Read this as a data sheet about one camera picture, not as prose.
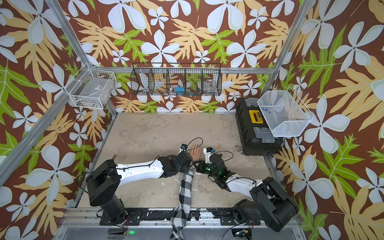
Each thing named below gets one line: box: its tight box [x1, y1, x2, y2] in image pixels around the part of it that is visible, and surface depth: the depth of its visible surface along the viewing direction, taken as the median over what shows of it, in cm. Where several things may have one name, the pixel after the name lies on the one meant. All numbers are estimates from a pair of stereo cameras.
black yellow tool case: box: [235, 97, 284, 156], surface depth 90 cm
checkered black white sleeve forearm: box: [170, 168, 194, 240], surface depth 74 cm
